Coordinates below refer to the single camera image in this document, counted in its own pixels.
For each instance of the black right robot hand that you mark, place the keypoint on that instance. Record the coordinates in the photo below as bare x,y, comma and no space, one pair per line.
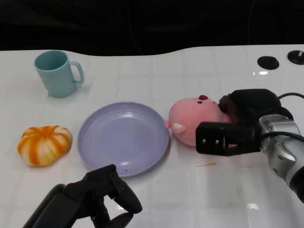
251,107

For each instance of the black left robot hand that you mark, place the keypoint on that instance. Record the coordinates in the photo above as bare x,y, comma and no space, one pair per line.
71,202

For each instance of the pink beaver plush doll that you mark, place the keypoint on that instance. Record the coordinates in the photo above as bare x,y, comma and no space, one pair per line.
190,116

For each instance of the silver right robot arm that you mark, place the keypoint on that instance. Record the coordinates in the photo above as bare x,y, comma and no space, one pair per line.
285,149

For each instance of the lavender plastic plate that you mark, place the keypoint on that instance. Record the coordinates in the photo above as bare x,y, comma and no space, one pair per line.
123,139

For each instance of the black round table grommet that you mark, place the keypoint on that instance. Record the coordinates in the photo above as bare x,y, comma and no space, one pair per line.
268,62
296,56

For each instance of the orange white striped pumpkin toy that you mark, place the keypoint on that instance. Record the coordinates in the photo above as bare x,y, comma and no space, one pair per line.
44,145

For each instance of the teal plastic mug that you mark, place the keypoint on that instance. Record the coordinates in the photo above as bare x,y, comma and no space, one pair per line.
55,76

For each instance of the black backdrop cloth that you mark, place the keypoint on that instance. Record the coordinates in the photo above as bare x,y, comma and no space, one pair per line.
71,23

